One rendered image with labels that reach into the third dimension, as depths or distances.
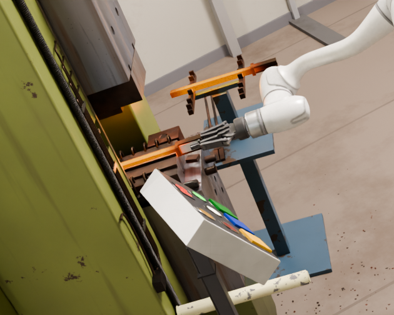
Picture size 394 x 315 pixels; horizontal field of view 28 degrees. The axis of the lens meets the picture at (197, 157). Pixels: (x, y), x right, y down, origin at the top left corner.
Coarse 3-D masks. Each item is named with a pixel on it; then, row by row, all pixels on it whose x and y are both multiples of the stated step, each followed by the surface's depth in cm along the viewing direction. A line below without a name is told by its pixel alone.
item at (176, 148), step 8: (192, 136) 264; (200, 136) 263; (176, 144) 265; (152, 152) 268; (160, 152) 266; (168, 152) 265; (176, 152) 264; (128, 160) 269; (136, 160) 267; (144, 160) 266
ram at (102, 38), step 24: (48, 0) 219; (72, 0) 219; (96, 0) 225; (72, 24) 223; (96, 24) 223; (120, 24) 244; (72, 48) 227; (96, 48) 227; (120, 48) 234; (96, 72) 231; (120, 72) 231
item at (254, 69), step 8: (256, 64) 307; (264, 64) 305; (272, 64) 306; (232, 72) 310; (240, 72) 308; (248, 72) 307; (256, 72) 307; (208, 80) 312; (216, 80) 310; (224, 80) 310; (184, 88) 314; (192, 88) 313; (200, 88) 312; (176, 96) 315
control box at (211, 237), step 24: (144, 192) 217; (168, 192) 208; (192, 192) 218; (168, 216) 203; (192, 216) 195; (216, 216) 207; (192, 240) 191; (216, 240) 194; (240, 240) 197; (240, 264) 200; (264, 264) 203
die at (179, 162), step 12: (168, 144) 272; (132, 156) 274; (168, 156) 264; (180, 156) 269; (132, 168) 266; (144, 168) 265; (168, 168) 260; (180, 168) 263; (132, 180) 263; (180, 180) 258
